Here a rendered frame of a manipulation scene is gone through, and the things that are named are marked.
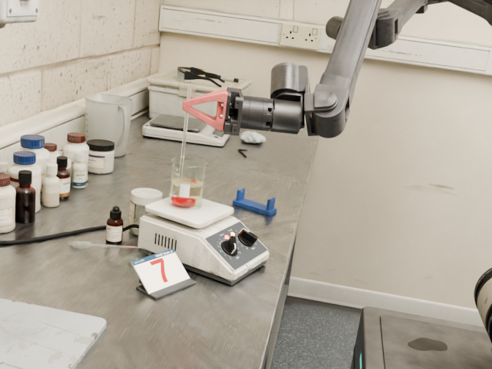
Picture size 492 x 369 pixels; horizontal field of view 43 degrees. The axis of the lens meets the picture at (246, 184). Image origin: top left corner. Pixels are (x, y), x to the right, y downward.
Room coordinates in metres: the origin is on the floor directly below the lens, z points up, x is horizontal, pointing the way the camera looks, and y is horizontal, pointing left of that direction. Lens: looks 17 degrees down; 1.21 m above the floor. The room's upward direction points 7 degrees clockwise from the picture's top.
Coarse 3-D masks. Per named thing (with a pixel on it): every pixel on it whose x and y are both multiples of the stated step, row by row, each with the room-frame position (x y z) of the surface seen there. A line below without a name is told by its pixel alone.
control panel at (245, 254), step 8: (240, 224) 1.07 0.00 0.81; (224, 232) 1.02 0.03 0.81; (208, 240) 0.97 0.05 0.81; (216, 240) 0.98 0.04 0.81; (224, 240) 1.00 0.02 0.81; (216, 248) 0.97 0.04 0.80; (240, 248) 1.00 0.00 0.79; (248, 248) 1.02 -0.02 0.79; (256, 248) 1.03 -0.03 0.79; (264, 248) 1.04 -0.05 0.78; (224, 256) 0.96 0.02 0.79; (232, 256) 0.97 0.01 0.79; (240, 256) 0.98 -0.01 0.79; (248, 256) 1.00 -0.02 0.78; (256, 256) 1.01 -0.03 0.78; (232, 264) 0.95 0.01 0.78; (240, 264) 0.96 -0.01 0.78
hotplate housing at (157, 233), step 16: (144, 224) 1.02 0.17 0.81; (160, 224) 1.01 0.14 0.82; (176, 224) 1.01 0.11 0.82; (224, 224) 1.04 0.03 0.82; (144, 240) 1.02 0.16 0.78; (160, 240) 1.00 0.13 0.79; (176, 240) 0.99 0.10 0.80; (192, 240) 0.97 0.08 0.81; (192, 256) 0.97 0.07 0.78; (208, 256) 0.96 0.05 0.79; (208, 272) 0.96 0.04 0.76; (224, 272) 0.94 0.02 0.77; (240, 272) 0.96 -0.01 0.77
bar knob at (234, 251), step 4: (232, 236) 0.99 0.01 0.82; (228, 240) 0.99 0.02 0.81; (232, 240) 0.98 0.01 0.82; (224, 244) 0.98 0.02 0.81; (228, 244) 0.98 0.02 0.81; (232, 244) 0.97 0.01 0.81; (224, 248) 0.97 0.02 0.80; (228, 248) 0.98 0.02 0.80; (232, 248) 0.97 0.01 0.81; (236, 248) 0.97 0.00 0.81; (228, 252) 0.97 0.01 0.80; (232, 252) 0.97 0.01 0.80; (236, 252) 0.98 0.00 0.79
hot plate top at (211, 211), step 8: (160, 200) 1.07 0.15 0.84; (168, 200) 1.08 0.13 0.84; (208, 200) 1.11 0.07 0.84; (152, 208) 1.03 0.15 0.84; (160, 208) 1.03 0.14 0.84; (168, 208) 1.04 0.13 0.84; (200, 208) 1.06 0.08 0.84; (208, 208) 1.06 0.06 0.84; (216, 208) 1.07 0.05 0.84; (224, 208) 1.07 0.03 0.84; (232, 208) 1.08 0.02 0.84; (160, 216) 1.01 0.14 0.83; (168, 216) 1.00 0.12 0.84; (176, 216) 1.00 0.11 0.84; (184, 216) 1.01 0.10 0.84; (192, 216) 1.01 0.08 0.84; (200, 216) 1.01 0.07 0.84; (208, 216) 1.02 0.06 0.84; (216, 216) 1.03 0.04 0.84; (224, 216) 1.05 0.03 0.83; (184, 224) 0.99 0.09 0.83; (192, 224) 0.98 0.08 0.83; (200, 224) 0.98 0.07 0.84; (208, 224) 1.00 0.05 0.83
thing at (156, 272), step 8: (168, 256) 0.95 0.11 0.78; (144, 264) 0.91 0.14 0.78; (152, 264) 0.92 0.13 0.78; (160, 264) 0.93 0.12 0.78; (168, 264) 0.94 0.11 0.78; (176, 264) 0.95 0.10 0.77; (144, 272) 0.90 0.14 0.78; (152, 272) 0.91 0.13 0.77; (160, 272) 0.92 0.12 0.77; (168, 272) 0.93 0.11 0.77; (176, 272) 0.94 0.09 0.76; (184, 272) 0.95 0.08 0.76; (144, 280) 0.89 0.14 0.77; (152, 280) 0.90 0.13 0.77; (160, 280) 0.91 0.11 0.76; (168, 280) 0.92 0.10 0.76
